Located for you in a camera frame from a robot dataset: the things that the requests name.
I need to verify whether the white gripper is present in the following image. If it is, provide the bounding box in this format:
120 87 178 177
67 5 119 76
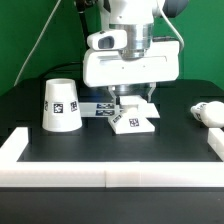
83 30 179 104

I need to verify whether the white lamp base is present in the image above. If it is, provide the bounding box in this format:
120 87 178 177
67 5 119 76
108 95 155 134

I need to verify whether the white lamp bulb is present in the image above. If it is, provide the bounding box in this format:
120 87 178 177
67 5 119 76
190 101 224 128

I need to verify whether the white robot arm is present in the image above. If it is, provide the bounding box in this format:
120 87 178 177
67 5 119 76
83 0 189 99

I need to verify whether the white lamp shade cone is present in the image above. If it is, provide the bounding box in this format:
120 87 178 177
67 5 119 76
42 78 82 132

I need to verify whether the white marker tag plate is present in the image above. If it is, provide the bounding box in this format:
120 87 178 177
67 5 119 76
78 101 161 119

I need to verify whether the white U-shaped fence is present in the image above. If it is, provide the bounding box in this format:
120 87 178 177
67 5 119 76
0 127 224 188

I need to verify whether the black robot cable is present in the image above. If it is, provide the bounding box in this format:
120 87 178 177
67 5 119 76
39 0 98 80

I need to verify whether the white cable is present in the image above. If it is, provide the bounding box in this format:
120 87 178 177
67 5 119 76
13 0 63 87

